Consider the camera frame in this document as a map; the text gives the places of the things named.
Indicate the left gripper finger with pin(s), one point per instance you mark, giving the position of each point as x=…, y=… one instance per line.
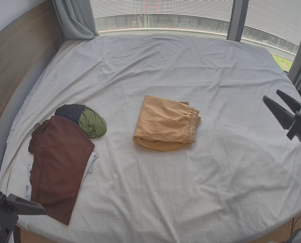
x=26, y=206

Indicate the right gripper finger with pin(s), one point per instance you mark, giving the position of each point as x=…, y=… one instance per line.
x=282, y=115
x=291, y=102

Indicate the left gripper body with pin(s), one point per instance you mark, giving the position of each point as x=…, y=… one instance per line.
x=0, y=224

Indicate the tan shorts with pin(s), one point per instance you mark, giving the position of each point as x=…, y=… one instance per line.
x=163, y=123

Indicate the bed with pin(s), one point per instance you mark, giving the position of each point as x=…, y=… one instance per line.
x=165, y=64

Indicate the brown shorts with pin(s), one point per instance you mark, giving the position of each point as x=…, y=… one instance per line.
x=59, y=156

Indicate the white garment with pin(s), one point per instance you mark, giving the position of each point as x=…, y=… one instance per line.
x=91, y=162

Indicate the black garment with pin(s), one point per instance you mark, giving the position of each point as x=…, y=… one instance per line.
x=68, y=111

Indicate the green garment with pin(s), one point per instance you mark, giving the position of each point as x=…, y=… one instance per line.
x=93, y=124

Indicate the window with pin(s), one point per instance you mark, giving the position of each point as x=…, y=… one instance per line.
x=165, y=4

